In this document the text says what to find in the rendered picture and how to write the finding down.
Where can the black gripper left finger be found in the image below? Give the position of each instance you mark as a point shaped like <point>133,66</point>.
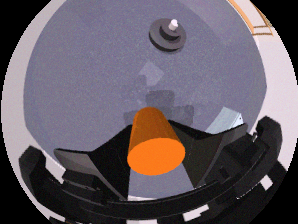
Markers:
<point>109,162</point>

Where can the orange knob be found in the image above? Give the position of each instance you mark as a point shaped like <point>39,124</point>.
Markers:
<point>153,147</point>

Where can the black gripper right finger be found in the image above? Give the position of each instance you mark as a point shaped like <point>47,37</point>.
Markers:
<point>202,149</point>

